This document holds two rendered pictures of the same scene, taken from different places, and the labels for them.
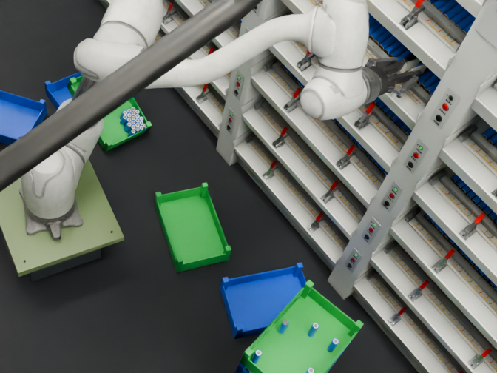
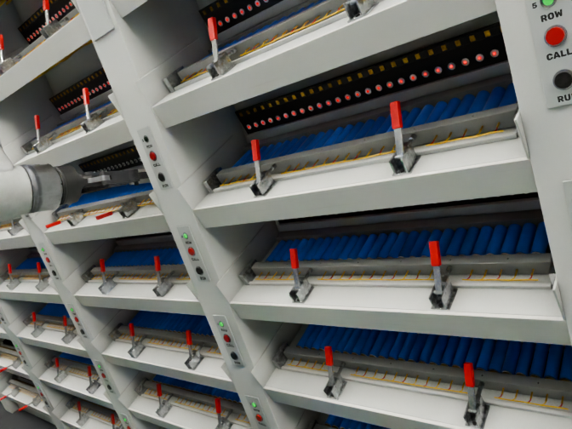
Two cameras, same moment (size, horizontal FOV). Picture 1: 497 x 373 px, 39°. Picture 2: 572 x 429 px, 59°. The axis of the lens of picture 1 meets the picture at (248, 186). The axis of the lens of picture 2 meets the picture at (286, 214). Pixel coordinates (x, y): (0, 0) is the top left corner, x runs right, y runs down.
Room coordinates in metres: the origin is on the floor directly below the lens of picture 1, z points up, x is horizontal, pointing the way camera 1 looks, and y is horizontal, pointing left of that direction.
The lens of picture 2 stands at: (0.30, -0.70, 1.09)
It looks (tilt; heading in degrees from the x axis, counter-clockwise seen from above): 13 degrees down; 5
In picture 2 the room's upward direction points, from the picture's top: 19 degrees counter-clockwise
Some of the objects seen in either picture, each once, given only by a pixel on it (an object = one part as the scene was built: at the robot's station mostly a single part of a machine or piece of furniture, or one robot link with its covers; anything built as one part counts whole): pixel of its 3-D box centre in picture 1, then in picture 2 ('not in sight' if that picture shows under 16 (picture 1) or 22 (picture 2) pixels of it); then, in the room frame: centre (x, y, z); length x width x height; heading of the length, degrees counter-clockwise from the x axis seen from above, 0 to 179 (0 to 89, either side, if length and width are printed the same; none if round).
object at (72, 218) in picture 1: (51, 208); not in sight; (1.11, 0.60, 0.26); 0.22 x 0.18 x 0.06; 31
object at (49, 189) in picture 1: (49, 177); not in sight; (1.14, 0.61, 0.39); 0.18 x 0.16 x 0.22; 0
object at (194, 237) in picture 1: (191, 226); not in sight; (1.32, 0.16, 0.04); 0.30 x 0.20 x 0.08; 33
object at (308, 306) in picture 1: (302, 343); not in sight; (0.82, -0.27, 0.44); 0.30 x 0.20 x 0.08; 154
